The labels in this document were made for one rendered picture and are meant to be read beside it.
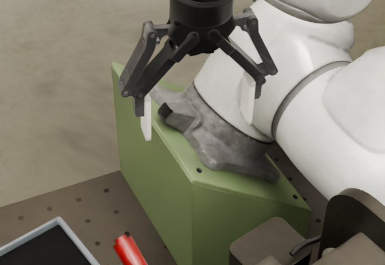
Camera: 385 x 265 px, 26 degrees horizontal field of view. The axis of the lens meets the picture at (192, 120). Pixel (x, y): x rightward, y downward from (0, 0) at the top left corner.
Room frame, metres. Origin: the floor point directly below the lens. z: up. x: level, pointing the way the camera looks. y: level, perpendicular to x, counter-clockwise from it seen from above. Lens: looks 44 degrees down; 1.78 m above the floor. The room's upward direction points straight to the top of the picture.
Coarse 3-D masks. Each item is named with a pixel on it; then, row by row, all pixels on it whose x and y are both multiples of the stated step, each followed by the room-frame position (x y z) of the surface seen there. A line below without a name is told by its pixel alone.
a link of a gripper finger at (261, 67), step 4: (260, 64) 0.81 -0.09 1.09; (260, 68) 0.80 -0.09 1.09; (264, 68) 0.80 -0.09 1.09; (264, 72) 0.80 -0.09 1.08; (268, 72) 0.80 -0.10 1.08; (256, 84) 0.80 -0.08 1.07; (256, 88) 0.79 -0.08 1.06; (260, 88) 0.80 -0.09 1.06; (256, 92) 0.79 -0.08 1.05; (260, 92) 0.80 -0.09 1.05; (256, 96) 0.79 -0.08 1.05
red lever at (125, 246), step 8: (120, 240) 0.48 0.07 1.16; (128, 240) 0.48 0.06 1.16; (120, 248) 0.47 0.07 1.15; (128, 248) 0.47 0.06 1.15; (136, 248) 0.47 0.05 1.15; (120, 256) 0.47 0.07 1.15; (128, 256) 0.46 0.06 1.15; (136, 256) 0.47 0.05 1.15; (128, 264) 0.46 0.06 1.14; (136, 264) 0.46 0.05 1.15; (144, 264) 0.46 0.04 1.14
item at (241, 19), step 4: (248, 12) 0.81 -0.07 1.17; (252, 12) 0.81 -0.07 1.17; (236, 16) 0.80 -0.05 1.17; (240, 16) 0.80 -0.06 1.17; (244, 16) 0.80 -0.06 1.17; (248, 16) 0.80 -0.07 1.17; (236, 20) 0.80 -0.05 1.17; (240, 20) 0.80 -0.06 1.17; (244, 20) 0.80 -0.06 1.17; (236, 24) 0.80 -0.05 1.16; (240, 24) 0.80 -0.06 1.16; (244, 24) 0.80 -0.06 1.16; (244, 28) 0.79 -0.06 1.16; (248, 28) 0.79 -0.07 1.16
